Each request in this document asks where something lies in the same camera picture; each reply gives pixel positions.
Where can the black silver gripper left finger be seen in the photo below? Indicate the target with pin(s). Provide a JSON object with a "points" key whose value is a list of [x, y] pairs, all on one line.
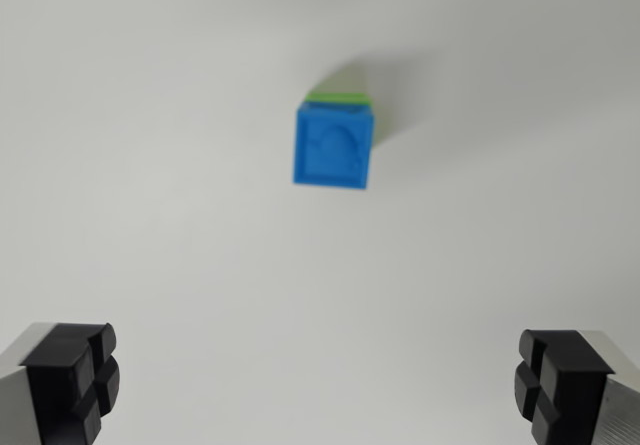
{"points": [[60, 385]]}

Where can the black silver gripper right finger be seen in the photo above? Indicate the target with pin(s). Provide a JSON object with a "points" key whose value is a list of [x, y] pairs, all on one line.
{"points": [[570, 390]]}

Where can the blue cube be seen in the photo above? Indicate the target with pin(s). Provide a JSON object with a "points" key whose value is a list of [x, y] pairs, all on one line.
{"points": [[332, 150]]}

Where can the green cube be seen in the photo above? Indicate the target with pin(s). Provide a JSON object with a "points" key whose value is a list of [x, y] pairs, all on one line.
{"points": [[335, 97]]}

